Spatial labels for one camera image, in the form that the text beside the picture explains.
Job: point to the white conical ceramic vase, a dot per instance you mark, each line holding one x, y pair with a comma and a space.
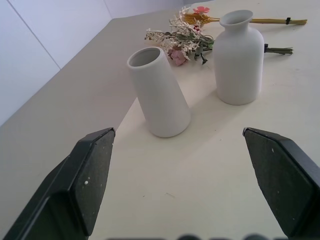
160, 95

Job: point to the white bottle-shaped ceramic vase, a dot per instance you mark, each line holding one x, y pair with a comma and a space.
237, 62

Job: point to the white pink dried flower bunch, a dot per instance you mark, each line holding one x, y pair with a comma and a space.
180, 41

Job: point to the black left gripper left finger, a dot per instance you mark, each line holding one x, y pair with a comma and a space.
72, 185

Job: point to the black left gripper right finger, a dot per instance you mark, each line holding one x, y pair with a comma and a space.
282, 180

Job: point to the yellow wheat flower bunch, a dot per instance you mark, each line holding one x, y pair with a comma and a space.
200, 17

